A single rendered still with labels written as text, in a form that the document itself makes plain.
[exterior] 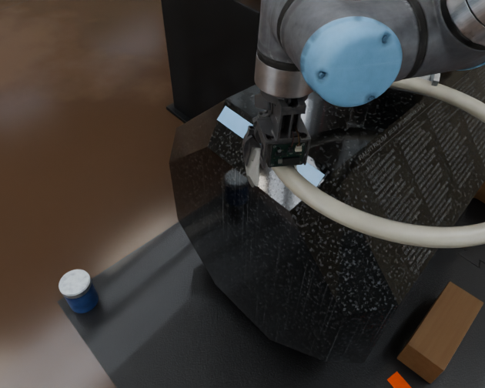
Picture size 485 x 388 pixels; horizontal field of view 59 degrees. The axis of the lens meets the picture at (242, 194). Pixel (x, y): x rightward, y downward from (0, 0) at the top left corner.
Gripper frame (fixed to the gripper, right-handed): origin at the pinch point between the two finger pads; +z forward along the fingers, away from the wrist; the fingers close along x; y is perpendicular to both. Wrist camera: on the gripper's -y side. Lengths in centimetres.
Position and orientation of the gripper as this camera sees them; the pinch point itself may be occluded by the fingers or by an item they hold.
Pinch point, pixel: (269, 176)
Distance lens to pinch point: 78.0
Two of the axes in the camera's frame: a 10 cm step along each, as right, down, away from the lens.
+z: -0.5, 7.1, 7.0
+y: 1.8, 7.0, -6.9
